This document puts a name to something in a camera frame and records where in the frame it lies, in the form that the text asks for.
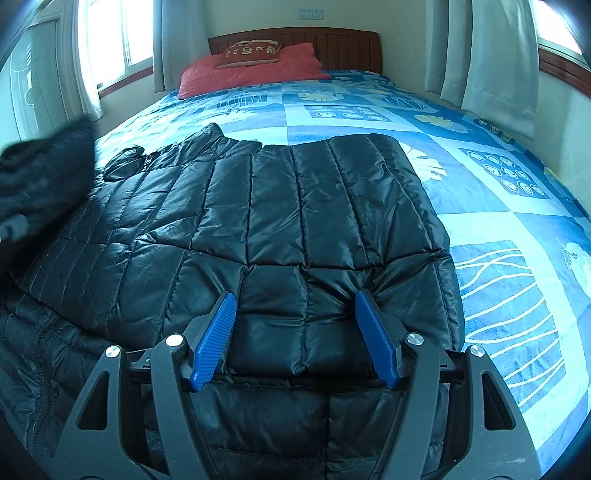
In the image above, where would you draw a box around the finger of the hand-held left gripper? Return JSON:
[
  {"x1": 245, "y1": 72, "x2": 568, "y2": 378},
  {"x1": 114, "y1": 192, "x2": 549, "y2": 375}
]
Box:
[{"x1": 0, "y1": 215, "x2": 29, "y2": 243}]

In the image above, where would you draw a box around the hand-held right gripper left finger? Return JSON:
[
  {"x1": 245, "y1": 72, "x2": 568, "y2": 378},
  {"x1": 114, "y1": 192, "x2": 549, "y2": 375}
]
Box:
[{"x1": 48, "y1": 292, "x2": 238, "y2": 480}]

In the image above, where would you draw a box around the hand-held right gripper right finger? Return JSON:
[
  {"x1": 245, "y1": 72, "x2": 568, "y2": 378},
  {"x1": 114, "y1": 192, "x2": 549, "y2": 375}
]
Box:
[{"x1": 355, "y1": 289, "x2": 543, "y2": 480}]

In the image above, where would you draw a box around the black puffer jacket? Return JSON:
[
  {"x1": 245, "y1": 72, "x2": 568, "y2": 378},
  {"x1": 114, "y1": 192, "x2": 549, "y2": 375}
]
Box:
[{"x1": 0, "y1": 115, "x2": 465, "y2": 480}]

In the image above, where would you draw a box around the bed with blue patterned sheet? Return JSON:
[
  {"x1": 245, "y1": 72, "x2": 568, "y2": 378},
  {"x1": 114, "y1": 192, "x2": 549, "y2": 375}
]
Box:
[{"x1": 92, "y1": 69, "x2": 591, "y2": 476}]

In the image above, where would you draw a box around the white patterned wardrobe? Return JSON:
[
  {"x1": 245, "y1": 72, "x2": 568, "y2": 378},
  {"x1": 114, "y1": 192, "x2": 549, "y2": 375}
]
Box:
[{"x1": 0, "y1": 9, "x2": 98, "y2": 148}]

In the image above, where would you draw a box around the white sheer curtain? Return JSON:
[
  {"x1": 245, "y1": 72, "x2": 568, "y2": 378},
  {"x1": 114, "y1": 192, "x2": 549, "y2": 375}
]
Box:
[{"x1": 69, "y1": 0, "x2": 102, "y2": 121}]

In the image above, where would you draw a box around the window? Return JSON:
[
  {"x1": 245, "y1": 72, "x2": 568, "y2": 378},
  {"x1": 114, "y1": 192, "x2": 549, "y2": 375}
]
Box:
[
  {"x1": 85, "y1": 0, "x2": 155, "y2": 88},
  {"x1": 531, "y1": 0, "x2": 591, "y2": 56}
]

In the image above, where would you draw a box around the grey curtain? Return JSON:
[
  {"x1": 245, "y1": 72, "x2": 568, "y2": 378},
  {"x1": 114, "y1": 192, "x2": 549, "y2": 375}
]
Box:
[
  {"x1": 425, "y1": 0, "x2": 541, "y2": 139},
  {"x1": 152, "y1": 0, "x2": 211, "y2": 93}
]

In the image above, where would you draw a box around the red pillow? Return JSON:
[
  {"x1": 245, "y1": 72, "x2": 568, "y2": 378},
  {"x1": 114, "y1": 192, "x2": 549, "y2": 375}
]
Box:
[{"x1": 178, "y1": 42, "x2": 331, "y2": 100}]

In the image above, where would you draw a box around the small printed red cushion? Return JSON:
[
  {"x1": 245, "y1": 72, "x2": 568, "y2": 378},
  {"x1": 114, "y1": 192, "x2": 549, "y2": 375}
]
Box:
[{"x1": 213, "y1": 42, "x2": 284, "y2": 70}]

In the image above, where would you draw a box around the wooden headboard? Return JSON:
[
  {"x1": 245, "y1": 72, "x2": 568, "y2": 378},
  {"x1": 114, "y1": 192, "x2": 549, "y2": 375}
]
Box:
[{"x1": 208, "y1": 27, "x2": 384, "y2": 75}]

